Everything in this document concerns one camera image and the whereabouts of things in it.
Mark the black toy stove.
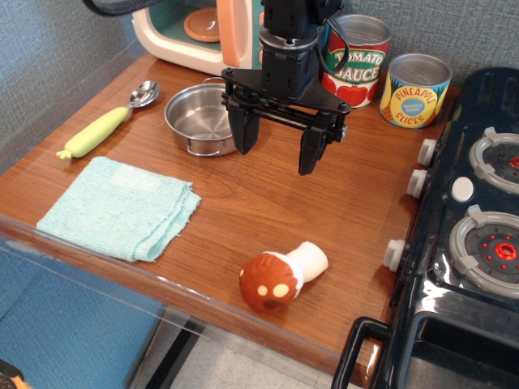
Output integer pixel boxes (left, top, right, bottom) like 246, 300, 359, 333
332, 67, 518, 388

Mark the plush brown mushroom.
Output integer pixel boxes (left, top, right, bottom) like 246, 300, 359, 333
239, 242, 329, 312

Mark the spoon with yellow-green handle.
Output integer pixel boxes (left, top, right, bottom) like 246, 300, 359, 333
55, 80, 160, 160

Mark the tomato sauce can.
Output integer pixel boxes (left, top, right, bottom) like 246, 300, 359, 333
321, 14, 392, 108

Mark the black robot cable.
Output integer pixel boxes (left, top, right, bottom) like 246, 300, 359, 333
82, 0, 351, 77

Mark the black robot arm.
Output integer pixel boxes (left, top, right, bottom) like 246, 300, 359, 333
221, 1, 351, 175

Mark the pineapple slices can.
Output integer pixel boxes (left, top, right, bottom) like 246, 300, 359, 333
380, 53, 453, 129

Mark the small steel pot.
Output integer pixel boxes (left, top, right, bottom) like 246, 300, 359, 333
165, 77, 236, 157

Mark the orange plate in microwave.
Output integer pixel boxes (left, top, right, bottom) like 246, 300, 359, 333
183, 7, 220, 43

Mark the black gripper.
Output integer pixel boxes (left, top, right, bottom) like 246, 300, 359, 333
221, 27, 352, 177

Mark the light blue folded cloth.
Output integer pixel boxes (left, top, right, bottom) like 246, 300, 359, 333
36, 157, 201, 263

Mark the toy microwave oven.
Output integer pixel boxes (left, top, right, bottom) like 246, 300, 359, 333
132, 0, 263, 75

